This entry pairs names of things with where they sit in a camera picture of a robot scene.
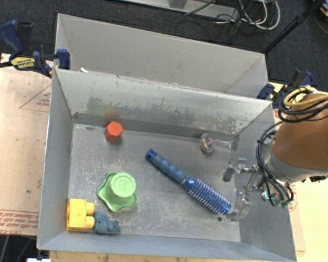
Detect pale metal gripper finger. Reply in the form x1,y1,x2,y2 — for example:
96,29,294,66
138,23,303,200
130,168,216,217
225,188,255,224
222,155,248,184

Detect clear glass thing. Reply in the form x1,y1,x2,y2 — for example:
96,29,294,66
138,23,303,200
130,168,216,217
198,132,234,157

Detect blue hairbrush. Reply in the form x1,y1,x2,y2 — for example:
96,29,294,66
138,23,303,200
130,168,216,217
138,148,239,217

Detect grey metal bin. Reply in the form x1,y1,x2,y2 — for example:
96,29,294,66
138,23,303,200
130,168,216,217
23,13,328,262

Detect green star-shaped cup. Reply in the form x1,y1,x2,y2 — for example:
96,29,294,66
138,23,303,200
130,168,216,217
94,168,142,216

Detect red hexagonal block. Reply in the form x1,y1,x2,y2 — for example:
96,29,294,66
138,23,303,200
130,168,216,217
102,120,125,144

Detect blue toy animal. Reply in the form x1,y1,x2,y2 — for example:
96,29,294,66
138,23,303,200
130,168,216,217
91,211,124,238

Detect yellow toy brick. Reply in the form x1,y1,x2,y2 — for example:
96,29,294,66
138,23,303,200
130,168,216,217
63,197,99,235

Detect brown cardboard board red print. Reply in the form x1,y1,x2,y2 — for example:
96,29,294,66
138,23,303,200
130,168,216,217
0,52,328,262

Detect black cylinder on white bracket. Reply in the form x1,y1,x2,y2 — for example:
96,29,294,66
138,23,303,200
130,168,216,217
307,171,328,186

